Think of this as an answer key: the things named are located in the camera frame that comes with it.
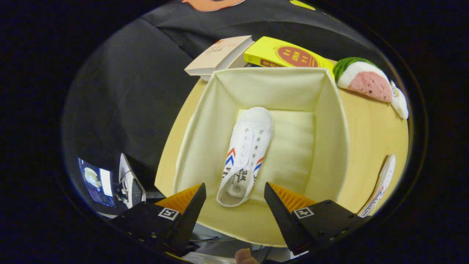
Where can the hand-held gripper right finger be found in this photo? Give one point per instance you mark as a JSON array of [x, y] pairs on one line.
[[284, 220]]

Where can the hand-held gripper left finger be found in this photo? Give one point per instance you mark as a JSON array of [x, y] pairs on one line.
[[190, 220]]

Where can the cream fabric storage box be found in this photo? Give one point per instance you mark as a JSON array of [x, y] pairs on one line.
[[293, 146]]

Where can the white canvas shoe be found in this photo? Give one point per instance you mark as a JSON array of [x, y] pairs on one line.
[[383, 183], [253, 139]]

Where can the white keyboard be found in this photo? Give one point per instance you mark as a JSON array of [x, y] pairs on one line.
[[135, 190]]

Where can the computer monitor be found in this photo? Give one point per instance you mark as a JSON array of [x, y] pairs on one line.
[[96, 183]]

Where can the watermelon slice plush toy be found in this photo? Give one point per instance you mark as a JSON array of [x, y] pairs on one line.
[[370, 84]]

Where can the small white plush toy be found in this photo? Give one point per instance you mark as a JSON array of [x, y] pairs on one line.
[[400, 102]]

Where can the beige book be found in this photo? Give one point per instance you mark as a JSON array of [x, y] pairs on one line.
[[220, 55]]

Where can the yellow book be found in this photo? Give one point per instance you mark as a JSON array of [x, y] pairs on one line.
[[263, 51]]

